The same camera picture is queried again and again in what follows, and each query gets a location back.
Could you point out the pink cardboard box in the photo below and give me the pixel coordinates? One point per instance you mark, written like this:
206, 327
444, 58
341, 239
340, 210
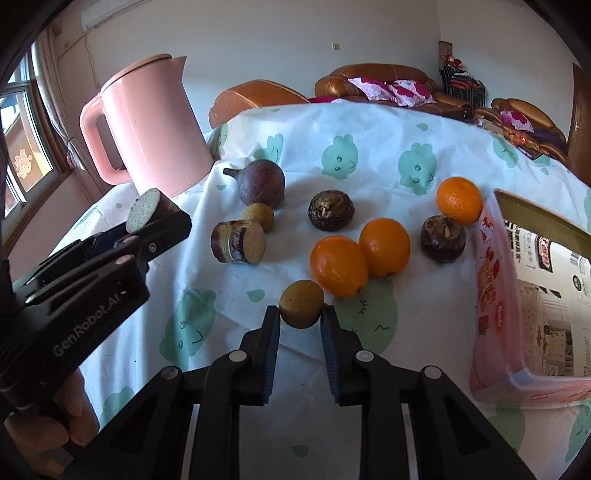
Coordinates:
533, 313

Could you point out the pink floral cushion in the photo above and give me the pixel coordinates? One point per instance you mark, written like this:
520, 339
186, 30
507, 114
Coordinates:
376, 90
411, 93

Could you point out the brown leather armchair near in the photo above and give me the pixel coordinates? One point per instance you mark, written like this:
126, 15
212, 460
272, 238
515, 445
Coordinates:
251, 95

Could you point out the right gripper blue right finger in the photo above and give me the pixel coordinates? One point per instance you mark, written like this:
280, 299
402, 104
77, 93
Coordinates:
331, 332

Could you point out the pink electric kettle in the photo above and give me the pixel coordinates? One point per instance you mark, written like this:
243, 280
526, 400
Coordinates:
140, 128

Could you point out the white cloud-print tablecloth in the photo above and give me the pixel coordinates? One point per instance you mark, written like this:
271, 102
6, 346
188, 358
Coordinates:
391, 163

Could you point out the brown leather far armchair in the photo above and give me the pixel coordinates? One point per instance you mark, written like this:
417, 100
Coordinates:
547, 139

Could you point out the brown wooden door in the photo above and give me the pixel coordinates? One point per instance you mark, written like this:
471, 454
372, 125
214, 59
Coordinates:
579, 143

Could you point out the orange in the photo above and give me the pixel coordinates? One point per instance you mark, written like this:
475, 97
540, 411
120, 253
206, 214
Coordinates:
387, 247
460, 199
339, 266

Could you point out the pink cushion far armchair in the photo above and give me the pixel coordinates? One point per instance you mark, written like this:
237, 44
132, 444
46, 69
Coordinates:
517, 121

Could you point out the pink floral cushion right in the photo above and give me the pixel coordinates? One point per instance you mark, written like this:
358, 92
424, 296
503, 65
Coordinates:
411, 93

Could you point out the stacked dark chairs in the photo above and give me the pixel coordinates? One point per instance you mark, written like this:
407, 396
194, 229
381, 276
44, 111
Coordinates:
460, 83

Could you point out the window with wooden frame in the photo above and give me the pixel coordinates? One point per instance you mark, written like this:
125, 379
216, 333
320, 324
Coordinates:
36, 164

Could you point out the left hand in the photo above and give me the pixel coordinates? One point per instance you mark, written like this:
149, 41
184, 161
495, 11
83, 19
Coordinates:
38, 437

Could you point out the brown leather long sofa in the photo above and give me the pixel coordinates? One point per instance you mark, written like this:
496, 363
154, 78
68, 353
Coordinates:
336, 84

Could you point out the purple passion fruit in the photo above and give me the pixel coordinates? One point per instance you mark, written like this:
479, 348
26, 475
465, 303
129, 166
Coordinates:
262, 181

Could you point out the dark water chestnut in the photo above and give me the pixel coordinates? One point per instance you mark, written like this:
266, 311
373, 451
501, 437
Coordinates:
331, 210
443, 239

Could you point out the brown leather armchair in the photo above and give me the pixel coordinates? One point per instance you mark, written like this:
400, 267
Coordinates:
547, 139
251, 95

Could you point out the small longan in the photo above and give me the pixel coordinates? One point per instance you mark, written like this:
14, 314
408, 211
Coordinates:
262, 214
301, 304

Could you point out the white wall air conditioner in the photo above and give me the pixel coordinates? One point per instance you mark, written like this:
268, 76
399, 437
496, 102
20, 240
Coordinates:
103, 11

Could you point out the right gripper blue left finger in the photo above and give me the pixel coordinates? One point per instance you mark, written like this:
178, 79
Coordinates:
270, 338

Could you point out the pink floral cushion left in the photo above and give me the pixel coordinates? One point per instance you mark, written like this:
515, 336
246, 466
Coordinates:
376, 90

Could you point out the small longan front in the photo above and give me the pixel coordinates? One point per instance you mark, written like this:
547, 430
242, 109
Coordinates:
301, 304

